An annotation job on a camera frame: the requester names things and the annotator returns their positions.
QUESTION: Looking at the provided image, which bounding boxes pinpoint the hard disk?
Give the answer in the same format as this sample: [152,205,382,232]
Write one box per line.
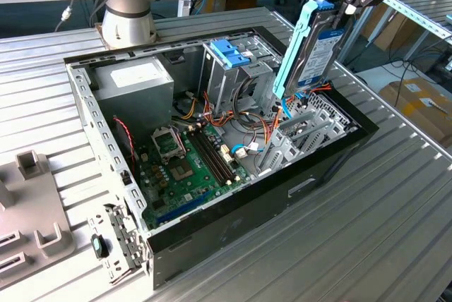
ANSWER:
[273,0,346,100]

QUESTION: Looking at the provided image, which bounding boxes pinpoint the red yellow disk power wire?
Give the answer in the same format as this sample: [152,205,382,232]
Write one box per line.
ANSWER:
[305,81,335,97]

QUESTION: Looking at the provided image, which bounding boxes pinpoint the blue disk data wire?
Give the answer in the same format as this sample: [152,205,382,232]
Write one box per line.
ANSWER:
[280,92,308,119]

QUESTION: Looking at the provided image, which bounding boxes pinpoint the grey metal disk bay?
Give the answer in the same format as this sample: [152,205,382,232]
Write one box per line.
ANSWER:
[256,107,358,179]

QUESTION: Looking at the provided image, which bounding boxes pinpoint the metal slat side table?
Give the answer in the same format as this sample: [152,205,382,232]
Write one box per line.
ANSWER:
[337,0,452,66]

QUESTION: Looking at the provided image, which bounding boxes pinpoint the large cardboard box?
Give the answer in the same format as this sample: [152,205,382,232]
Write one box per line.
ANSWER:
[377,78,452,147]

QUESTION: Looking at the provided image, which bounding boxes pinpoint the grey metal drive cage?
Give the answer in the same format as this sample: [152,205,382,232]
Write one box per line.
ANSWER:
[197,32,285,116]

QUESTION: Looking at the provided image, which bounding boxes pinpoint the black RAM slot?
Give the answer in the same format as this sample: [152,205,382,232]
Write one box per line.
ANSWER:
[194,128,232,183]
[189,130,228,186]
[198,126,237,181]

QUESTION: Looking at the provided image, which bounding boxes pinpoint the grey power supply unit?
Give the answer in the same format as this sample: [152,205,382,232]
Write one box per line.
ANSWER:
[90,55,176,140]

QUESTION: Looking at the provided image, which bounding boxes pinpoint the metal socket cover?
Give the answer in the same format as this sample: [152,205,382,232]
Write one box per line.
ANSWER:
[150,127,187,162]

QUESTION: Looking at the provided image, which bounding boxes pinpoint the CPU socket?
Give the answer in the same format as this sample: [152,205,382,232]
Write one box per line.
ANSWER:
[168,159,196,183]

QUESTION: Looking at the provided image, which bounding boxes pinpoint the green motherboard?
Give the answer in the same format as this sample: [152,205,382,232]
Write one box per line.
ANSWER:
[136,123,254,231]

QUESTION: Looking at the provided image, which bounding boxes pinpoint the black PC case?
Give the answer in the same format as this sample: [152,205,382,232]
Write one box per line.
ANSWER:
[63,25,381,292]

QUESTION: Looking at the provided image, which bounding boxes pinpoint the black case fan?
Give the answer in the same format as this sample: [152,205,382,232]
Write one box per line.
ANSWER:
[112,114,139,178]

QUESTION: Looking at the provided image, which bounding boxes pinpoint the blue expansion slot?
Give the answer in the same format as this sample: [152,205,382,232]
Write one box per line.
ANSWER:
[156,191,213,226]

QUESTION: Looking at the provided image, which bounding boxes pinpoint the small black teal latch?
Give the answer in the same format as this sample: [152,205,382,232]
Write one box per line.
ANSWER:
[90,234,109,259]

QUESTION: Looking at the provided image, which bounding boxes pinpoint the grey parts rack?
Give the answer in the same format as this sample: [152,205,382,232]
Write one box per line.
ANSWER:
[0,150,77,291]

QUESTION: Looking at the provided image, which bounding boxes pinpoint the blue plastic drive bracket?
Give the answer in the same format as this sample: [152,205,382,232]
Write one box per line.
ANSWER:
[210,40,256,69]

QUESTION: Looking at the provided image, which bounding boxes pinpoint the thick black cable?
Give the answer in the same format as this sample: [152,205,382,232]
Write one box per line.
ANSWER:
[238,68,264,105]

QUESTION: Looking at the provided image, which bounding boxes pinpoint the orange red black wire bundle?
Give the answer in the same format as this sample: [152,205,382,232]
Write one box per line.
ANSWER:
[225,109,283,150]

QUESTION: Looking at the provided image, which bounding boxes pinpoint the red orange wire loop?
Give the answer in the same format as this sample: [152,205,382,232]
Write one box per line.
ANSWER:
[203,90,236,128]

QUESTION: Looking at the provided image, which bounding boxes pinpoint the yellow orange power wires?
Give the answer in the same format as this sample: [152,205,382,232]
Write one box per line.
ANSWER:
[176,92,198,121]

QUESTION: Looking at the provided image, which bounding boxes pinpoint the light blue flat wire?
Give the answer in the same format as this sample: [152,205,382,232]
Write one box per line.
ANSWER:
[231,142,248,159]

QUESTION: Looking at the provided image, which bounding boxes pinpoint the red twisted fan wire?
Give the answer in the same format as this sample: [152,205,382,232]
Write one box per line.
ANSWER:
[113,116,138,176]

